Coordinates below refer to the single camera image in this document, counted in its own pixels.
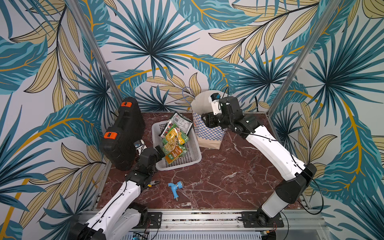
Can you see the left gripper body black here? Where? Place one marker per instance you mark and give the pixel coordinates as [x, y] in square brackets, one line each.
[158, 157]

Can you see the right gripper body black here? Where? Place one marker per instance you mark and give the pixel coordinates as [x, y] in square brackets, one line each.
[207, 120]

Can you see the paper bag blue checkered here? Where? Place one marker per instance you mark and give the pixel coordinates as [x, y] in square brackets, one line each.
[207, 137]

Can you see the green mushroom chicken soup packet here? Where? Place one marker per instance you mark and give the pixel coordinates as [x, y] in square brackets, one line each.
[173, 150]

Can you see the green yellow corn soup packet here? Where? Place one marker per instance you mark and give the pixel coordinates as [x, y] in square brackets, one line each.
[177, 135]

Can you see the white perforated plastic basket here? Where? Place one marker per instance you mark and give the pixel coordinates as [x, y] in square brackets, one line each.
[191, 157]

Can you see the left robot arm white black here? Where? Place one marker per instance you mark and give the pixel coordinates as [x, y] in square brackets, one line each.
[121, 214]

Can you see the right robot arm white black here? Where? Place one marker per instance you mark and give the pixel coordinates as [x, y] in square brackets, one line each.
[296, 175]

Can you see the yellow black pliers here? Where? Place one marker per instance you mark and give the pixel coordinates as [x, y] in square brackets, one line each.
[153, 183]

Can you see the black tool case orange latches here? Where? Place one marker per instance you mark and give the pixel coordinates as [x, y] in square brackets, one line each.
[118, 143]

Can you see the green white barcode packet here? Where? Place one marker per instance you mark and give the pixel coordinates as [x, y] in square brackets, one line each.
[181, 121]

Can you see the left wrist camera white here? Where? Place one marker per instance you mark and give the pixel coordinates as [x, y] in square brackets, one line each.
[140, 146]

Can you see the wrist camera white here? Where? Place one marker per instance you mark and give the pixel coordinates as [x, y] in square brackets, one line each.
[140, 146]
[215, 103]

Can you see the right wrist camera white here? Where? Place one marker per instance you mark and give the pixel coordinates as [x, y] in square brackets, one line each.
[215, 103]

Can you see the blue hose nozzle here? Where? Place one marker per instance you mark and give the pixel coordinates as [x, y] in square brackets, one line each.
[175, 188]

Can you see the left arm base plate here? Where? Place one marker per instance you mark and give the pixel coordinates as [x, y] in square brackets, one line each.
[148, 220]

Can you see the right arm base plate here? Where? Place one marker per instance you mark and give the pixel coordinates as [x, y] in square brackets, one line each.
[261, 220]

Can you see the aluminium front rail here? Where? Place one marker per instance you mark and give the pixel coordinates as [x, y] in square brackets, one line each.
[224, 224]

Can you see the right corner aluminium post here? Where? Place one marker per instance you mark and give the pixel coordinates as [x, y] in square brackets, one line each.
[318, 29]

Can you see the corner aluminium post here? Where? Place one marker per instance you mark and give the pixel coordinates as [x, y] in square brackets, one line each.
[318, 29]
[90, 38]

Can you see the left corner aluminium post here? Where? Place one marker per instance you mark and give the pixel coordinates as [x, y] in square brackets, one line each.
[90, 38]

